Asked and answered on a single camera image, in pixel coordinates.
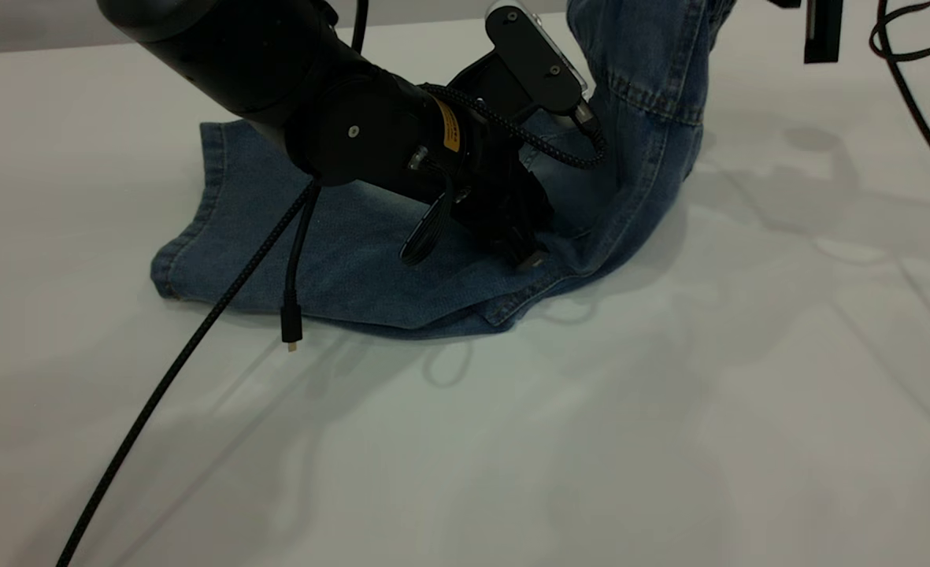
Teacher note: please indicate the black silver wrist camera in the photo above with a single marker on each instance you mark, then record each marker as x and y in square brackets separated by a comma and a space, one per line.
[825, 31]
[527, 55]

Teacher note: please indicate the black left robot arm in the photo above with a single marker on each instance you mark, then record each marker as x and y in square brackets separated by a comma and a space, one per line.
[236, 55]

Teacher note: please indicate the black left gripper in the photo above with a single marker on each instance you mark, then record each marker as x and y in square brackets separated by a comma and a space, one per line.
[496, 189]

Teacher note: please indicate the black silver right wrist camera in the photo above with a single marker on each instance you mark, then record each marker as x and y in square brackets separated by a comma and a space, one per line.
[825, 31]

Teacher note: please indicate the blue denim pants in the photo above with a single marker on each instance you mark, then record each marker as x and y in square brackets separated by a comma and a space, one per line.
[354, 268]

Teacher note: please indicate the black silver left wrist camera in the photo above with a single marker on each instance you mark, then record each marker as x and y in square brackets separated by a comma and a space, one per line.
[527, 55]

